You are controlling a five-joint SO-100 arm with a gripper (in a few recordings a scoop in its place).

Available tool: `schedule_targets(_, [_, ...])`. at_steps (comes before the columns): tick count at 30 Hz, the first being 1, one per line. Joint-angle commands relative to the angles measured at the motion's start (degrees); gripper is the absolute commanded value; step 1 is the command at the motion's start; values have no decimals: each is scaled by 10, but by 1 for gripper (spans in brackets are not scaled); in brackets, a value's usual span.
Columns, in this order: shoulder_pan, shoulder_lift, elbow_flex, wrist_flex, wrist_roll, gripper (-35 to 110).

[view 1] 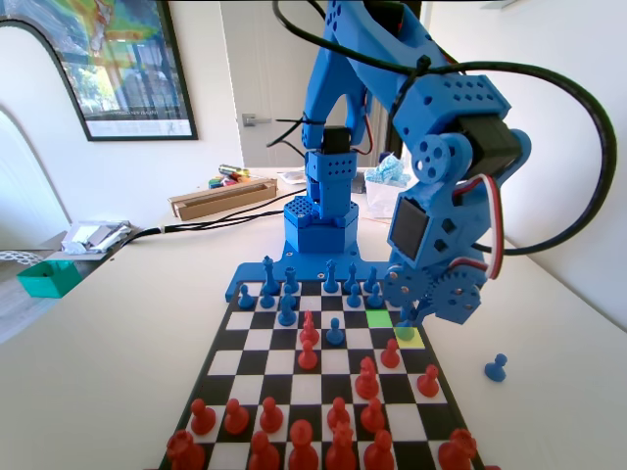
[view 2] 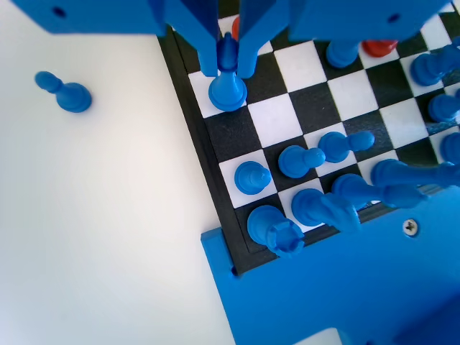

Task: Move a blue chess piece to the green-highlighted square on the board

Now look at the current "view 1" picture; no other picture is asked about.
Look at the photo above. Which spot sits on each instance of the blue gripper with gears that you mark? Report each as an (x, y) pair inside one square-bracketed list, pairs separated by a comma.
[(459, 299)]

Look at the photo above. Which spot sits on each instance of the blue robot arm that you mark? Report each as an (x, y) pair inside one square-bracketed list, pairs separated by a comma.
[(323, 230)]

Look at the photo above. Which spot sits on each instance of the blue chess pawn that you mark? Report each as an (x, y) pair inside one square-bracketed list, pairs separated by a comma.
[(374, 297), (289, 290), (353, 298), (267, 299), (334, 334), (497, 369), (245, 298)]

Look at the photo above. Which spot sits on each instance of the red chess pawn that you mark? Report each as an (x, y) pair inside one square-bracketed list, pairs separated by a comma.
[(338, 413), (271, 416), (236, 417), (202, 417), (428, 382), (390, 355), (372, 415), (307, 357)]

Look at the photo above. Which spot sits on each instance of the blue chess rook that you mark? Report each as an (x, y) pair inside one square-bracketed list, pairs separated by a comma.
[(290, 278)]

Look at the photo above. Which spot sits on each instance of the red chess rook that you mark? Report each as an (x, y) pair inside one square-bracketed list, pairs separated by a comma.
[(185, 453), (458, 449)]

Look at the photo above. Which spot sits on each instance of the red chess bishop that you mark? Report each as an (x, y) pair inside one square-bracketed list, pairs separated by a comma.
[(264, 453), (378, 453)]

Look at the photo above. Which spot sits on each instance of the blue chess king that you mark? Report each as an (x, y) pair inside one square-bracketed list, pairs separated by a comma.
[(268, 279)]

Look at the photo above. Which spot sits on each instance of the red chess queen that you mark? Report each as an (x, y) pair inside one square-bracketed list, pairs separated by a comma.
[(341, 450)]

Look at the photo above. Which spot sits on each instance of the red chess king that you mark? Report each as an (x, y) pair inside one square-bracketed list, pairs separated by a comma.
[(303, 448)]

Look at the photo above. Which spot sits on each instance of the clear plastic bag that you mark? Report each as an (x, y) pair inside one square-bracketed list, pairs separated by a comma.
[(379, 198)]

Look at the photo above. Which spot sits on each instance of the dark grey flat box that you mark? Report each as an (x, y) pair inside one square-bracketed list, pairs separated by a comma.
[(362, 183)]

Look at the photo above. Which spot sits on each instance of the blue white crumpled cloth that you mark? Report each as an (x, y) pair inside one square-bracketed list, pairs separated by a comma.
[(387, 171)]

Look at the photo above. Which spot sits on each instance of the black and white chessboard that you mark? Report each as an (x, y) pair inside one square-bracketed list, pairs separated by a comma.
[(274, 364)]

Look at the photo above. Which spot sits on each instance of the white paper sheet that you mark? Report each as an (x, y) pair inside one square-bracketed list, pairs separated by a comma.
[(290, 177)]

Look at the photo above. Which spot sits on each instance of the long cardboard box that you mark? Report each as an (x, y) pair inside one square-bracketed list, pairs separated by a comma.
[(220, 203)]

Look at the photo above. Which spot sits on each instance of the yellow green cylinder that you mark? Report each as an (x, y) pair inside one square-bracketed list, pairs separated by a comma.
[(234, 170)]

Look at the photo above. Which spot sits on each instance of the colourful marker set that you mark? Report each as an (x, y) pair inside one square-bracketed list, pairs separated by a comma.
[(220, 183)]

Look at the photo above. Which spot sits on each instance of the black zip tie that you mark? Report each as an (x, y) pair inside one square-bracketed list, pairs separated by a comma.
[(420, 66)]

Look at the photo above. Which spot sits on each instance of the pile of crumpled papers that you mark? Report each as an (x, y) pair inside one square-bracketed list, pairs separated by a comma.
[(93, 235)]

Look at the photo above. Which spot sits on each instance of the green plastic bin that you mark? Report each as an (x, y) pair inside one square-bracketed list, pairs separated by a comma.
[(46, 284)]

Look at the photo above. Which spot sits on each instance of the black framed poster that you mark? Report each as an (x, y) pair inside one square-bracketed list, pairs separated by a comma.
[(132, 63)]

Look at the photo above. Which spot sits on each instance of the white perforated item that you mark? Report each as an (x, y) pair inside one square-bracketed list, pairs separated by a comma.
[(14, 255)]

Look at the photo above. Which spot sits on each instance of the white arched panel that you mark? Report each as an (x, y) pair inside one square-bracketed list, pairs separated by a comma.
[(29, 98)]

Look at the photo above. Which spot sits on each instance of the blue arm base plate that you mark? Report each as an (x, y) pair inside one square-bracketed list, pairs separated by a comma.
[(255, 276)]

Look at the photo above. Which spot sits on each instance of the red arm base plate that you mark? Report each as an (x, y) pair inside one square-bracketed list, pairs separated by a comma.
[(492, 467)]

